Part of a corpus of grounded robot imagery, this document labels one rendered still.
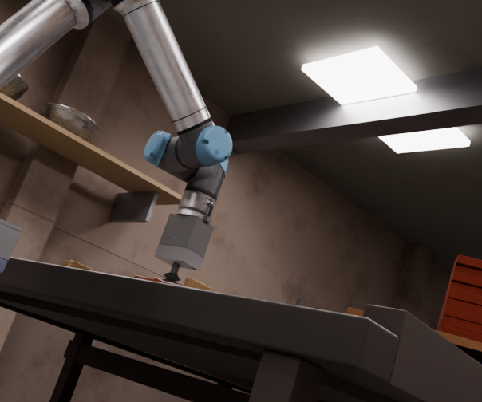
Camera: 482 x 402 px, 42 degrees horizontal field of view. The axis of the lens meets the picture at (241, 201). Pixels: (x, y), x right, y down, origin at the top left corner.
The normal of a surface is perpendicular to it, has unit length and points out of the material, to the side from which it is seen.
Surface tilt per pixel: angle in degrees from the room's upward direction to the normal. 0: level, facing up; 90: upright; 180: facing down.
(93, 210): 90
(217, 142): 90
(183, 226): 90
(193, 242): 90
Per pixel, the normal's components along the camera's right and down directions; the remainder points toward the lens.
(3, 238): 0.67, -0.03
